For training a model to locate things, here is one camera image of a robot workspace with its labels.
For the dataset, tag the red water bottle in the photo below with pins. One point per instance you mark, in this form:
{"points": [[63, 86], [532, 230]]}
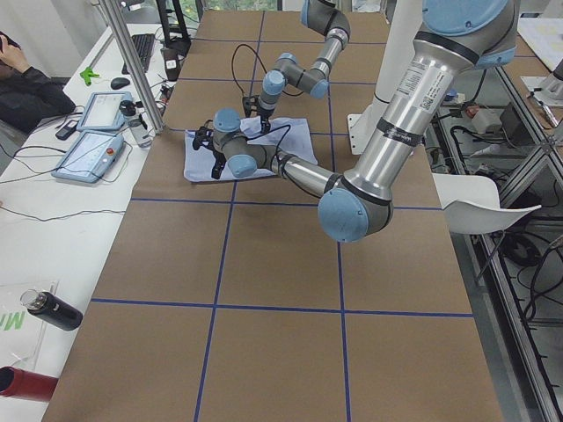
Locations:
{"points": [[26, 385]]}

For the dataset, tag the light blue striped shirt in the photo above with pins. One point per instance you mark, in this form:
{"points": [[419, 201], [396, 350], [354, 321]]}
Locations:
{"points": [[294, 135]]}

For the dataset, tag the near blue teach pendant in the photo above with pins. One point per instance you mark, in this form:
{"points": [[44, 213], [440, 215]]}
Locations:
{"points": [[89, 157]]}

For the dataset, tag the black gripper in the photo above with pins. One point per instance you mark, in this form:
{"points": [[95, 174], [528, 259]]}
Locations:
{"points": [[265, 118], [217, 155]]}

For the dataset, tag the far blue teach pendant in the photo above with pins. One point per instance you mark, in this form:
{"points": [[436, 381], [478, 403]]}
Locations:
{"points": [[102, 111]]}

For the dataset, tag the black water bottle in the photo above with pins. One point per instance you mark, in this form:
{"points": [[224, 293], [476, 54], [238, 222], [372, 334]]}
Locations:
{"points": [[51, 309]]}

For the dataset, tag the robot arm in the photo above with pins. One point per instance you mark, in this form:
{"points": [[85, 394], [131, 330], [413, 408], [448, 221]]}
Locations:
{"points": [[312, 78], [454, 36]]}

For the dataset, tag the blue teach pendant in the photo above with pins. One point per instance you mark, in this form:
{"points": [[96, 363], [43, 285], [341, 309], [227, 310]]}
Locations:
{"points": [[102, 111], [89, 157]]}

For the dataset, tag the person in black jacket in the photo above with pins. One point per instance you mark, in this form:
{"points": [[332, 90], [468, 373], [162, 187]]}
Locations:
{"points": [[28, 96]]}

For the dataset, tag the black computer mouse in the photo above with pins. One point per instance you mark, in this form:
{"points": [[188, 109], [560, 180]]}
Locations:
{"points": [[118, 83]]}

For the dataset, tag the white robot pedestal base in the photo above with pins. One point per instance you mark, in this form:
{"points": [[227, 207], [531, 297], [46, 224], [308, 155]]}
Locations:
{"points": [[398, 54]]}

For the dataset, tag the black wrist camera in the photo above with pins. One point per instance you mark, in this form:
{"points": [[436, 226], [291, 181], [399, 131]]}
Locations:
{"points": [[203, 138], [250, 105]]}

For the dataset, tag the aluminium frame post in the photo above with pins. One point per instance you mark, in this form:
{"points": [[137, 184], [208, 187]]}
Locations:
{"points": [[119, 28]]}

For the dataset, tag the green clamp tool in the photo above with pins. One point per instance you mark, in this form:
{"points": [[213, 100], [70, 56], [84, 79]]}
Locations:
{"points": [[88, 74]]}

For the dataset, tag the black keyboard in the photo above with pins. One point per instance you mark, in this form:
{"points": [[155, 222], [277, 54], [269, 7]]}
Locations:
{"points": [[144, 44]]}

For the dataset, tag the clear plastic water bottle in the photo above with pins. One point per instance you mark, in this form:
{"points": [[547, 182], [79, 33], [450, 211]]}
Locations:
{"points": [[135, 122]]}

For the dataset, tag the black smartphone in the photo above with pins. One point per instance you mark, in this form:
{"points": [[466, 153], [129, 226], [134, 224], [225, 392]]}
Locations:
{"points": [[66, 131]]}

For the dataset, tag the white chair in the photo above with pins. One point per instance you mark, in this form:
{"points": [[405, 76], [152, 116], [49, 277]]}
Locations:
{"points": [[472, 205]]}

